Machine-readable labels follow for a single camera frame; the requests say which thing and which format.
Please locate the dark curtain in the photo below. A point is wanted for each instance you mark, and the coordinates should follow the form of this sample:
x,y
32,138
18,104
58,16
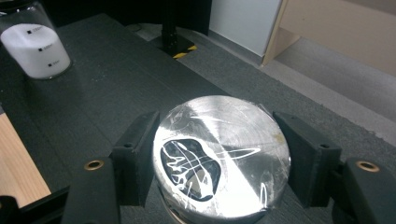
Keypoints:
x,y
124,9

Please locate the light wooden shelf unit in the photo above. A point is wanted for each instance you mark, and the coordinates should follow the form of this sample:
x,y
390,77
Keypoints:
x,y
342,31

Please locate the black shelf with metal legs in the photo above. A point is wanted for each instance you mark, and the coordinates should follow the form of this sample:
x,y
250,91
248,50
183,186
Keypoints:
x,y
109,87

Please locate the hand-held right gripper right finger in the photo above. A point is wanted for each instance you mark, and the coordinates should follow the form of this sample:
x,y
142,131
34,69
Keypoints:
x,y
314,158

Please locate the black stand with striped base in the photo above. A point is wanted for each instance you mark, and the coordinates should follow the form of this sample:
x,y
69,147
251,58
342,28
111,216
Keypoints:
x,y
171,37

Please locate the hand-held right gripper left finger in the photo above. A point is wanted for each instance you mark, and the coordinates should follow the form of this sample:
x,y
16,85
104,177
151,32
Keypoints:
x,y
134,158

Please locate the white panel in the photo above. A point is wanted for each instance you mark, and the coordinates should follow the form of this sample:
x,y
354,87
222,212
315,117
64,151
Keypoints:
x,y
243,21

